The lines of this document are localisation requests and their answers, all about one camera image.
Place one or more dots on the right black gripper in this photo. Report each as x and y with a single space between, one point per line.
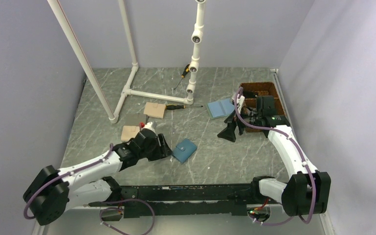
228 133

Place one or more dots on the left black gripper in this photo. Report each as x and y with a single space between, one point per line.
162 151

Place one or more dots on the teal blue card holder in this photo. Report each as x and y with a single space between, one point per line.
184 150

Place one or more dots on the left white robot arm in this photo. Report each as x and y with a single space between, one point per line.
55 191

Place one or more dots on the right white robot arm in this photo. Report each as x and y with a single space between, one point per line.
307 190

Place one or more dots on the open green card holder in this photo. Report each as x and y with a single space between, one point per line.
220 108

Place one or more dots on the beige card holder lower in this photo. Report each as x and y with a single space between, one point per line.
129 132

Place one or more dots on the tan card holder upper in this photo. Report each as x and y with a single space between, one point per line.
154 110

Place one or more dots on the black yellow screwdriver near pipe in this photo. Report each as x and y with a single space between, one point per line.
173 107

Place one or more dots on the brown wicker basket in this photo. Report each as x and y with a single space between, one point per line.
252 90

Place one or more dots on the black yellow screwdriver far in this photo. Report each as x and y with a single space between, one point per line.
183 75

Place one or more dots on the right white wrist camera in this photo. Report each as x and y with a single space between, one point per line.
240 100

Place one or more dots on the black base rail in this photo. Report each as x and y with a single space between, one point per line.
232 199

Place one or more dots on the aluminium frame rail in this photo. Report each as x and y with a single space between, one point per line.
86 221

